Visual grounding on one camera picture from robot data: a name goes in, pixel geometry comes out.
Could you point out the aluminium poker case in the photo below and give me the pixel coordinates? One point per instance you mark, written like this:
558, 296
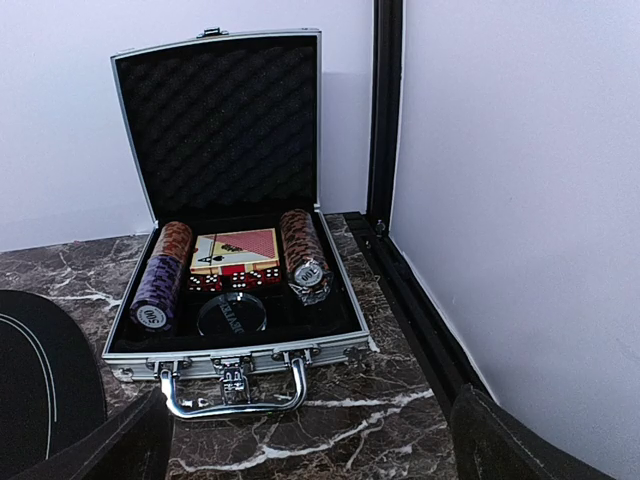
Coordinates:
225, 134

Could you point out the clear dealer button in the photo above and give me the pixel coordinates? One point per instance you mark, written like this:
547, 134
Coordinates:
233, 313

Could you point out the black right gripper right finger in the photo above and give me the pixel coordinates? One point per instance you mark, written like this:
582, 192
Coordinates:
489, 443

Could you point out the red dice row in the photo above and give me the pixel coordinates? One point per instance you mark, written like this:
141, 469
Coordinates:
233, 279

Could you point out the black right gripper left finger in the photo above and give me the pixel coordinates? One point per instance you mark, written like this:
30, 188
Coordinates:
134, 444

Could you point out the purple 500 chip roll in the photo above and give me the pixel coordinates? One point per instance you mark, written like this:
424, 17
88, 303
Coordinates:
154, 305

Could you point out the wrapped brown 100 chip roll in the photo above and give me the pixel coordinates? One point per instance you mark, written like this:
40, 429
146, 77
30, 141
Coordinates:
308, 272

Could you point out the round black poker mat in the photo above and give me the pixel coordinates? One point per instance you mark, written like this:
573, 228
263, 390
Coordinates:
52, 394

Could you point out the boxed card deck in case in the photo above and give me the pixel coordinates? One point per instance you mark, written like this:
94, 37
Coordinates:
235, 252

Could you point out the black frame post right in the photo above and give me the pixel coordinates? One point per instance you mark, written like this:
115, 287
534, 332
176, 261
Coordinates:
386, 101

